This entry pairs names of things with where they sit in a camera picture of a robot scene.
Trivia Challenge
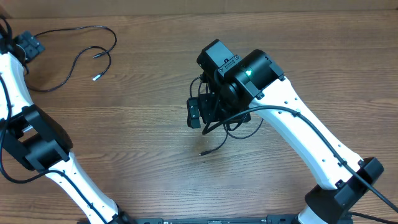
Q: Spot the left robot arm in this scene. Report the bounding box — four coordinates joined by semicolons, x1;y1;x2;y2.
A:
1;17;134;223

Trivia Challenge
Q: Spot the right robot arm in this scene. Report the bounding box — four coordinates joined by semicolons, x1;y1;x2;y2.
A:
187;40;384;223

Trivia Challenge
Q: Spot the cardboard backdrop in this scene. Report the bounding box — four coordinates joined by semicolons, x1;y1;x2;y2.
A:
1;0;397;19

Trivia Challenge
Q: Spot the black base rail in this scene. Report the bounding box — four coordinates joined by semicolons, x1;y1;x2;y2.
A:
111;215;299;224

